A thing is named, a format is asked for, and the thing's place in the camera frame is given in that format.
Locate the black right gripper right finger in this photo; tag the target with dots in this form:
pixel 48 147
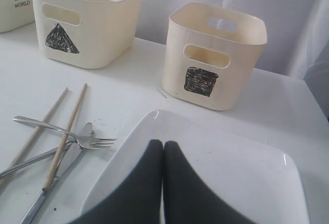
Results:
pixel 186 198

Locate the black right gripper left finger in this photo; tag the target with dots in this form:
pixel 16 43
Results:
pixel 138 198

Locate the stainless steel fork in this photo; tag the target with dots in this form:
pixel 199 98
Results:
pixel 84 141

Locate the dark wooden chopstick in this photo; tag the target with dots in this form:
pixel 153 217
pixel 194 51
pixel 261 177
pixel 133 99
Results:
pixel 59 151

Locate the light wooden chopstick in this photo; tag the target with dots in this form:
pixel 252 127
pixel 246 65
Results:
pixel 29 144

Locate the white square plate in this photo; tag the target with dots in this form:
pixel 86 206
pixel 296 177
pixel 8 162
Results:
pixel 260 181

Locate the stainless steel table knife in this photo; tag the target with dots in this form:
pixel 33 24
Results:
pixel 70 156

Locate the stainless steel spoon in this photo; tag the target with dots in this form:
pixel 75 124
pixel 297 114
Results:
pixel 29 162

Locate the cream bin with black square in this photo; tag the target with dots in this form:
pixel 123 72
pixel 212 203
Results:
pixel 210 54

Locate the cream bin with black triangle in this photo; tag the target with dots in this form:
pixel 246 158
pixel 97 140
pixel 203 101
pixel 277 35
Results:
pixel 85 33

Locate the white backdrop curtain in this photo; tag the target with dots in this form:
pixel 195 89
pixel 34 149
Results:
pixel 297 30

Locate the cream bin with black circle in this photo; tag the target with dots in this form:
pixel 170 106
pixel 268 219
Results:
pixel 16 13

